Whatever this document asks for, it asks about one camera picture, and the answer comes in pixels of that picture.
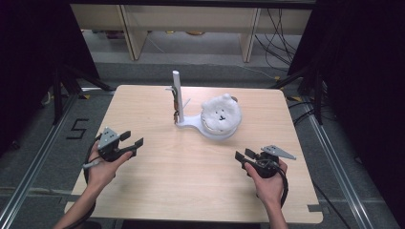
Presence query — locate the white floor cable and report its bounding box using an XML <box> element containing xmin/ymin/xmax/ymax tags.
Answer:
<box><xmin>234</xmin><ymin>62</ymin><xmax>279</xmax><ymax>80</ymax></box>

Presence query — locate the white peg stand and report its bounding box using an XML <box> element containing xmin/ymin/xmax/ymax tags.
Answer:
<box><xmin>164</xmin><ymin>70</ymin><xmax>239</xmax><ymax>141</ymax></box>

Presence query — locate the grey cable plug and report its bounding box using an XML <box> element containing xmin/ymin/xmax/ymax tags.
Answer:
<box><xmin>82</xmin><ymin>159</ymin><xmax>101</xmax><ymax>169</ymax></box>

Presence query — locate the black curtain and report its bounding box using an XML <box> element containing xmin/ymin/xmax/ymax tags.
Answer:
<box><xmin>0</xmin><ymin>0</ymin><xmax>100</xmax><ymax>157</ymax></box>
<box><xmin>287</xmin><ymin>0</ymin><xmax>405</xmax><ymax>228</ymax></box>

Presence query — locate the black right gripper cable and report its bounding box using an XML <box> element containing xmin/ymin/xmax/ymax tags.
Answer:
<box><xmin>273</xmin><ymin>160</ymin><xmax>352</xmax><ymax>229</ymax></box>

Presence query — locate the aluminium floor rail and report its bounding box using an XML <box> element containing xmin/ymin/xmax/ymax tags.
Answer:
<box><xmin>0</xmin><ymin>92</ymin><xmax>79</xmax><ymax>229</ymax></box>
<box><xmin>306</xmin><ymin>94</ymin><xmax>374</xmax><ymax>229</ymax></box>

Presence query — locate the person's right hand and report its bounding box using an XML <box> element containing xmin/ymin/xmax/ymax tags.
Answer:
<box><xmin>244</xmin><ymin>160</ymin><xmax>289</xmax><ymax>208</ymax></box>

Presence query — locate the light wooden cabinet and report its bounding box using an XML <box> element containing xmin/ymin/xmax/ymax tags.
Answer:
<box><xmin>70</xmin><ymin>3</ymin><xmax>311</xmax><ymax>63</ymax></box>

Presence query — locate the brown bear keychain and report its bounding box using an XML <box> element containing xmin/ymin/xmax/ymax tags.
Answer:
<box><xmin>171</xmin><ymin>87</ymin><xmax>181</xmax><ymax>125</ymax></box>

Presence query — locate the person's left hand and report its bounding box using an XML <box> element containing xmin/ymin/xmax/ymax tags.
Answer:
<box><xmin>86</xmin><ymin>149</ymin><xmax>134</xmax><ymax>192</ymax></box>

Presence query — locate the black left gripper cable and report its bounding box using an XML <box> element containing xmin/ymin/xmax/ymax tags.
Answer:
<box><xmin>65</xmin><ymin>135</ymin><xmax>103</xmax><ymax>229</ymax></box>

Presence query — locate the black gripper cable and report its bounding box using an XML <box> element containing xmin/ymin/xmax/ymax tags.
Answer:
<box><xmin>65</xmin><ymin>135</ymin><xmax>103</xmax><ymax>229</ymax></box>
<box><xmin>273</xmin><ymin>160</ymin><xmax>352</xmax><ymax>229</ymax></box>

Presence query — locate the white fluffy bear plush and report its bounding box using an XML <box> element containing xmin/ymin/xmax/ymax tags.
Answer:
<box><xmin>201</xmin><ymin>93</ymin><xmax>243</xmax><ymax>133</ymax></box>

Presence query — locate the bundle of black floor cables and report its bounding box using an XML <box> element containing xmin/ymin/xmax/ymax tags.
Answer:
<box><xmin>254</xmin><ymin>8</ymin><xmax>302</xmax><ymax>73</ymax></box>

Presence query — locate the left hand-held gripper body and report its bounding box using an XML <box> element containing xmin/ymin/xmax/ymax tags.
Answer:
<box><xmin>96</xmin><ymin>126</ymin><xmax>135</xmax><ymax>162</ymax></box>

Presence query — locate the black metal stand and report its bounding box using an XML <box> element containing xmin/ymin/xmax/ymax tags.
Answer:
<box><xmin>270</xmin><ymin>65</ymin><xmax>325</xmax><ymax>126</ymax></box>
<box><xmin>52</xmin><ymin>63</ymin><xmax>113</xmax><ymax>126</ymax></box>

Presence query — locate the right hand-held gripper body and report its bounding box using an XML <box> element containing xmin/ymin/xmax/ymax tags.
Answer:
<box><xmin>251</xmin><ymin>145</ymin><xmax>297</xmax><ymax>179</ymax></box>

